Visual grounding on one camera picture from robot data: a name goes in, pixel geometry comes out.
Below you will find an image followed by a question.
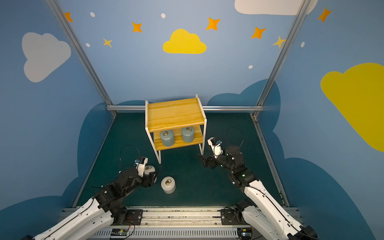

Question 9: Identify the white tea canister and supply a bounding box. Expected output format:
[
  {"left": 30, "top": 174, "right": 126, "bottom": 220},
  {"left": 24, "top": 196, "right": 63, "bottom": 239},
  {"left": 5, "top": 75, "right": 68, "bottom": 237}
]
[
  {"left": 161, "top": 176, "right": 176, "bottom": 195},
  {"left": 144, "top": 165, "right": 156, "bottom": 176}
]

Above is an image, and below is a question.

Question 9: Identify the grey-blue tea canister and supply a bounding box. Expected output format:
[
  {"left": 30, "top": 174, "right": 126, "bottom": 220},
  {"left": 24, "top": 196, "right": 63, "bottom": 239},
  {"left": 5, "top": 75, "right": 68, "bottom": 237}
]
[
  {"left": 160, "top": 130, "right": 175, "bottom": 147},
  {"left": 181, "top": 127, "right": 195, "bottom": 143}
]

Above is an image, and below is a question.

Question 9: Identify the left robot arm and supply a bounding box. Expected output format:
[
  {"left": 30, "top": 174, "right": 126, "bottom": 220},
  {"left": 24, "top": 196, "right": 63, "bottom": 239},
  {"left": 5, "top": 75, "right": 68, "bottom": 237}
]
[{"left": 22, "top": 168, "right": 158, "bottom": 240}]

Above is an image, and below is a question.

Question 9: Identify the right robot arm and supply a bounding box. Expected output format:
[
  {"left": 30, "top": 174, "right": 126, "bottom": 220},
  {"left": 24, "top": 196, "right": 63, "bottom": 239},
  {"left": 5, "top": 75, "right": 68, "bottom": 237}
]
[{"left": 198, "top": 146, "right": 318, "bottom": 240}]

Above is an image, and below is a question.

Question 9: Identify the wooden two-tier shelf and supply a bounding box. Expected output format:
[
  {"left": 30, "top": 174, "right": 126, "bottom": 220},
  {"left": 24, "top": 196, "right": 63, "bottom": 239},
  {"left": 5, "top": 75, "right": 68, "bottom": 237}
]
[{"left": 145, "top": 95, "right": 207, "bottom": 164}]

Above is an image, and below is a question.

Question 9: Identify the left controller board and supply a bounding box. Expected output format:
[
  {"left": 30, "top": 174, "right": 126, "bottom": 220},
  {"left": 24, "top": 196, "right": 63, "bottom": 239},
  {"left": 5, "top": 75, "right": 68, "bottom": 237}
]
[{"left": 110, "top": 228, "right": 129, "bottom": 240}]

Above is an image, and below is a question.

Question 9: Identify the controller board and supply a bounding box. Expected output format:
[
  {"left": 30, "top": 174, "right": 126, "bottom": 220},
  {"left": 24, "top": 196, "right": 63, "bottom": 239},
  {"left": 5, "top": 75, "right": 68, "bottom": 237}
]
[
  {"left": 237, "top": 228, "right": 253, "bottom": 240},
  {"left": 110, "top": 228, "right": 129, "bottom": 240}
]

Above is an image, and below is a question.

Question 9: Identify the right controller board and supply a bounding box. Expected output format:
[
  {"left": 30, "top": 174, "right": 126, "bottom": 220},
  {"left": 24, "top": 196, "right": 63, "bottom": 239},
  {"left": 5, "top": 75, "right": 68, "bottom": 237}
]
[{"left": 237, "top": 228, "right": 253, "bottom": 240}]

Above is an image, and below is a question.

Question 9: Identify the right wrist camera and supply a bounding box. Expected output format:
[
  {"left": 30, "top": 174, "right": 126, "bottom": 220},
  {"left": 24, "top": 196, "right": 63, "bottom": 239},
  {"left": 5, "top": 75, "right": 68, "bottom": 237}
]
[{"left": 208, "top": 137, "right": 223, "bottom": 159}]

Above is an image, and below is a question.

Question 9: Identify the left camera cable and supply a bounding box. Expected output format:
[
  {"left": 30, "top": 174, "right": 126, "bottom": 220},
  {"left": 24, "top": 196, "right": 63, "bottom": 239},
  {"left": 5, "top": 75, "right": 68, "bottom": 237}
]
[{"left": 119, "top": 145, "right": 142, "bottom": 173}]

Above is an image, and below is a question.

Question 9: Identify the camera cable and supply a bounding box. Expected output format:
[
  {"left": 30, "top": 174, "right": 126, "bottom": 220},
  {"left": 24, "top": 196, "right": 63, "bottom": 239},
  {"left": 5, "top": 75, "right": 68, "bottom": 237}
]
[
  {"left": 224, "top": 127, "right": 245, "bottom": 149},
  {"left": 119, "top": 145, "right": 142, "bottom": 173}
]

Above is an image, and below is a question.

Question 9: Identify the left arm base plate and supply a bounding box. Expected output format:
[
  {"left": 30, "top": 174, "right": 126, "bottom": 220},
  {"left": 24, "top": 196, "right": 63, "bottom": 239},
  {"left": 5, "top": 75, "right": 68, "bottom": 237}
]
[{"left": 113, "top": 209, "right": 144, "bottom": 226}]

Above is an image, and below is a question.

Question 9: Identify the right camera cable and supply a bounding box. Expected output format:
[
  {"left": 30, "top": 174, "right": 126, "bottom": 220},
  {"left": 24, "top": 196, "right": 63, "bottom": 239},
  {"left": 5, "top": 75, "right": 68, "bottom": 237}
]
[{"left": 224, "top": 127, "right": 245, "bottom": 149}]

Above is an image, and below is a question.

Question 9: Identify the aluminium mounting rail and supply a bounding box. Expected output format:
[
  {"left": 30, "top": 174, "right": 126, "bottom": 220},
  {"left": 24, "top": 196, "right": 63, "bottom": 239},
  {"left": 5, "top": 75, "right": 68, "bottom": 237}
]
[{"left": 49, "top": 206, "right": 310, "bottom": 240}]

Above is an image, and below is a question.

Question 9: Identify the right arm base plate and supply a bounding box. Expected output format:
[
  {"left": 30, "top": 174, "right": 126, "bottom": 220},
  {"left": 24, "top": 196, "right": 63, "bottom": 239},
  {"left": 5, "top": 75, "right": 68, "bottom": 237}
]
[{"left": 220, "top": 207, "right": 247, "bottom": 225}]

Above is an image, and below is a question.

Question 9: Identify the rear aluminium frame bar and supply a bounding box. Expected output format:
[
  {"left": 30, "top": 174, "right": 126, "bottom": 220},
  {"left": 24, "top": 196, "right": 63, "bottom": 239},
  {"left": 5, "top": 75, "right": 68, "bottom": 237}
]
[{"left": 106, "top": 105, "right": 264, "bottom": 112}]

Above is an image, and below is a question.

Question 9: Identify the left aluminium frame post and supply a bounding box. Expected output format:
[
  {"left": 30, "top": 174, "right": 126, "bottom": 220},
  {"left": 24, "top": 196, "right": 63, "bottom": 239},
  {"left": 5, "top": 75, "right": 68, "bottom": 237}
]
[{"left": 46, "top": 0, "right": 113, "bottom": 106}]

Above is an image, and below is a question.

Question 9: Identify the aluminium frame post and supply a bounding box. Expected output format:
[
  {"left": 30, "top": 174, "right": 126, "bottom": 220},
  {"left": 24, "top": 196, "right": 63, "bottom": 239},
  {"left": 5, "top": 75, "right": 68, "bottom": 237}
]
[
  {"left": 252, "top": 0, "right": 312, "bottom": 119},
  {"left": 46, "top": 0, "right": 113, "bottom": 106}
]

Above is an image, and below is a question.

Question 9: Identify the right aluminium frame post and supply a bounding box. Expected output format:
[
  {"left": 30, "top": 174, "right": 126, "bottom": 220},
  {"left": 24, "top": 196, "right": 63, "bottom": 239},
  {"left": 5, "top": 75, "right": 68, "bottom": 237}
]
[{"left": 252, "top": 0, "right": 312, "bottom": 119}]

